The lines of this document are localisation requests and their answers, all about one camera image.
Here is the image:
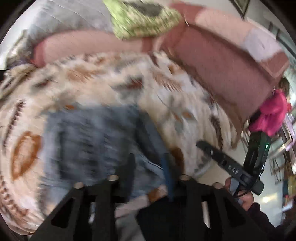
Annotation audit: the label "person right hand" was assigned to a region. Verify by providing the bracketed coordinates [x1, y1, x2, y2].
[224, 177, 254, 211]

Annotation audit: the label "lavender cloth on sofa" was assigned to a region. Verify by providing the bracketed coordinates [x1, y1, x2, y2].
[241, 28, 282, 63]

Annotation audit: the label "grey quilted pillow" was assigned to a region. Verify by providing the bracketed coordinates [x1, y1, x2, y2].
[26, 0, 112, 45]

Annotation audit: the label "green checkered folded blanket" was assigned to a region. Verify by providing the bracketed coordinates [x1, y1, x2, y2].
[103, 1, 182, 39]

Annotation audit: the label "blue denim pants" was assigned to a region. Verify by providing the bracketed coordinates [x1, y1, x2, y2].
[38, 105, 169, 216]

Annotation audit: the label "pink red sofa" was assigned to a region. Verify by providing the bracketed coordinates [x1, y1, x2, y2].
[32, 3, 290, 132]

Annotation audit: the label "person in pink jacket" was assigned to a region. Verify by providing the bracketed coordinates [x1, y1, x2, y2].
[248, 77, 293, 137]

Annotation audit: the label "leaf pattern bed cover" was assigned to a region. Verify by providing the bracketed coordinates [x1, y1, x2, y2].
[1, 52, 238, 235]

